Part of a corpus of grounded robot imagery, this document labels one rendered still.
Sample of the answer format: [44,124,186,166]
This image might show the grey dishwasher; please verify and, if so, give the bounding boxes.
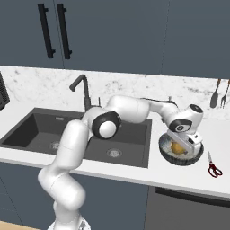
[143,186,230,230]

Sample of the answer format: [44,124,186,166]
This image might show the dark grey bowl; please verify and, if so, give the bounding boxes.
[158,132,206,166]

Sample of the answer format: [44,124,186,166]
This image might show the black dishwasher handle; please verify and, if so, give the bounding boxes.
[154,186,230,208]

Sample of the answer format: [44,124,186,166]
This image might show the hanging dark fork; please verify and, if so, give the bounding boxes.
[220,78,230,110]

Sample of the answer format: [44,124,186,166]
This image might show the red-handled scissors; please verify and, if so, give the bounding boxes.
[207,149,224,179]

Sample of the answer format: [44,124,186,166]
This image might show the black cupboard door handle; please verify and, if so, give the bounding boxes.
[37,3,57,59]
[56,3,73,60]

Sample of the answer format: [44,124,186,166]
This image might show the yellow-brown potato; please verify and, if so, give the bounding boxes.
[171,141,186,155]

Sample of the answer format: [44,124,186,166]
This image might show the hanging dark spoon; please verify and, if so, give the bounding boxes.
[209,78,222,110]

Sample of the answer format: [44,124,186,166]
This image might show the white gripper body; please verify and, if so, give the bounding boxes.
[166,130,203,155]

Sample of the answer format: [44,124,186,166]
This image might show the blue-grey cupboard door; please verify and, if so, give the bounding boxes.
[53,0,170,76]
[0,0,65,69]
[161,0,230,80]

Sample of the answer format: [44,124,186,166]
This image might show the black sink tap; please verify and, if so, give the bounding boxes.
[68,74,102,112]

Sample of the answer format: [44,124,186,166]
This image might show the dark grey sink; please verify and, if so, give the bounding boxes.
[0,107,153,169]

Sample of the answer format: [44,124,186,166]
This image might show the blue-grey base cupboards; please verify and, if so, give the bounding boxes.
[0,161,150,230]

